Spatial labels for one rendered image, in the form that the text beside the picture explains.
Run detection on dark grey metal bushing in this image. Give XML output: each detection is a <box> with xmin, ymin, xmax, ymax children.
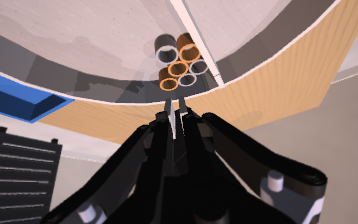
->
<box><xmin>188</xmin><ymin>55</ymin><xmax>209</xmax><ymax>75</ymax></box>
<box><xmin>177</xmin><ymin>69</ymin><xmax>197</xmax><ymax>86</ymax></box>
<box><xmin>154</xmin><ymin>34</ymin><xmax>179</xmax><ymax>65</ymax></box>

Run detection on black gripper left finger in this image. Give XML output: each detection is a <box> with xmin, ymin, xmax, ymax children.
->
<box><xmin>40</xmin><ymin>98</ymin><xmax>176</xmax><ymax>224</ymax></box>

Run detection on blue rectangular tray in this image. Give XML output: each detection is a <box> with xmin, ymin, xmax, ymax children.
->
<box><xmin>0</xmin><ymin>75</ymin><xmax>72</xmax><ymax>123</ymax></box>

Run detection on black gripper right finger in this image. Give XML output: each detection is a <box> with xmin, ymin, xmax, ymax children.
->
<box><xmin>178</xmin><ymin>95</ymin><xmax>328</xmax><ymax>224</ymax></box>

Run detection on bronze bushing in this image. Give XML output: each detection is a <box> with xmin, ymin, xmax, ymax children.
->
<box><xmin>159</xmin><ymin>67</ymin><xmax>178</xmax><ymax>91</ymax></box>
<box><xmin>176</xmin><ymin>32</ymin><xmax>201</xmax><ymax>63</ymax></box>
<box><xmin>167</xmin><ymin>57</ymin><xmax>189</xmax><ymax>77</ymax></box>

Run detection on grey round turntable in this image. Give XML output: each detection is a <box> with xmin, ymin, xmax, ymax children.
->
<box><xmin>0</xmin><ymin>0</ymin><xmax>341</xmax><ymax>106</ymax></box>

